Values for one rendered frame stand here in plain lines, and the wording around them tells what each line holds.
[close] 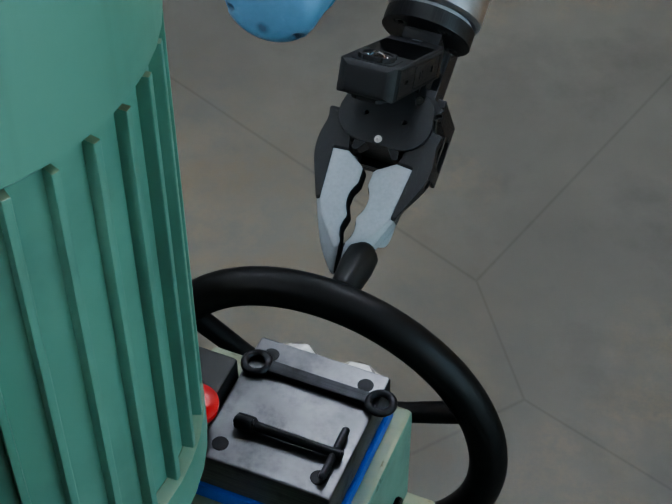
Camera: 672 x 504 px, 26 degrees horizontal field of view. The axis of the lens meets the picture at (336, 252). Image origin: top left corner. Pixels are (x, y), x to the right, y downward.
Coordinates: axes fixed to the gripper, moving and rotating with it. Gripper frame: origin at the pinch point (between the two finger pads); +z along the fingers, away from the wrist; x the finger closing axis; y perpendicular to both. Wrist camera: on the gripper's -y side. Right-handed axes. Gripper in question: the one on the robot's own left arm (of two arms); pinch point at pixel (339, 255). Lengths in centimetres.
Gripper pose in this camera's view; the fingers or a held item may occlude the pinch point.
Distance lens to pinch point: 106.6
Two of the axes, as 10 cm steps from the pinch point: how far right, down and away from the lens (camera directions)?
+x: -9.2, -2.8, 2.5
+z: -3.3, 9.3, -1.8
